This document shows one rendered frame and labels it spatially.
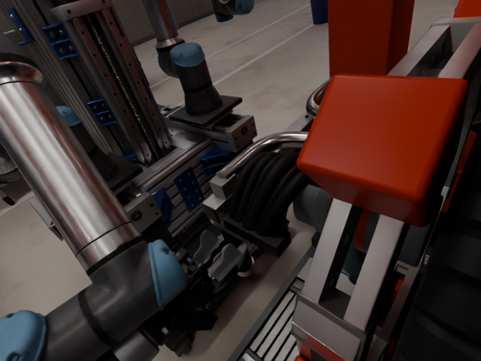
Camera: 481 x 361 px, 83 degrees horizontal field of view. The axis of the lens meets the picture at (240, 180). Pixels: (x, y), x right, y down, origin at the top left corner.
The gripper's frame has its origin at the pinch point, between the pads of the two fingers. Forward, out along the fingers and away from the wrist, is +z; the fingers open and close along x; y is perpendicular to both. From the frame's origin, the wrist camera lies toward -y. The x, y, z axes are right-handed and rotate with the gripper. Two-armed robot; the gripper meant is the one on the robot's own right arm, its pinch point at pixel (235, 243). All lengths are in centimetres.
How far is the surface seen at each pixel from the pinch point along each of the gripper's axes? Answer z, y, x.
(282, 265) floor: 39, -83, 29
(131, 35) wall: 427, -55, 831
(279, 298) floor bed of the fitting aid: 21, -75, 17
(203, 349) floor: -13, -83, 34
